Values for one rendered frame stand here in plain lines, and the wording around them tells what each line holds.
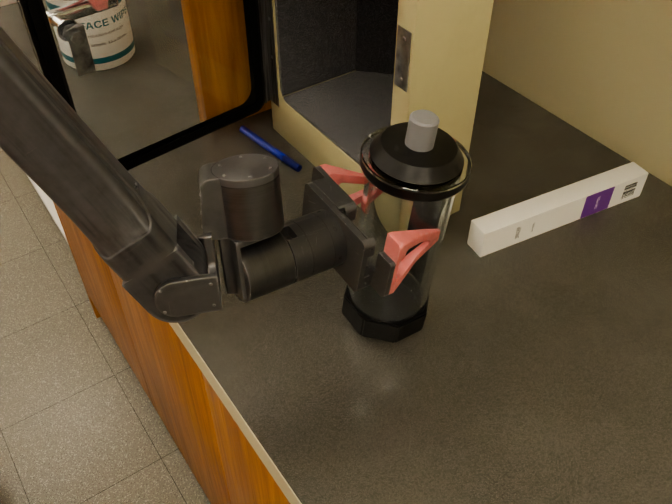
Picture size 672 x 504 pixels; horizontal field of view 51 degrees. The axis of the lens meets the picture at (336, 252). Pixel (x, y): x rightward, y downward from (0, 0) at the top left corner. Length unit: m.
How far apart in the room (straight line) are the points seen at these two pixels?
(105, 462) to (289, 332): 1.13
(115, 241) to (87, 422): 1.40
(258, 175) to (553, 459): 0.41
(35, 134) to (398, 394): 0.45
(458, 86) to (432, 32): 0.10
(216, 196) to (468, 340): 0.37
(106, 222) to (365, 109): 0.54
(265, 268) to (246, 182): 0.09
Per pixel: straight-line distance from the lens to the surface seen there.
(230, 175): 0.59
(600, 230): 1.01
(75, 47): 0.88
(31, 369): 2.12
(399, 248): 0.63
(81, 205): 0.59
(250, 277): 0.61
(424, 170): 0.65
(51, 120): 0.57
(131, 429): 1.92
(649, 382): 0.85
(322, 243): 0.64
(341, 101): 1.05
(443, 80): 0.82
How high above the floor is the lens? 1.58
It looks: 44 degrees down
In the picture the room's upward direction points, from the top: straight up
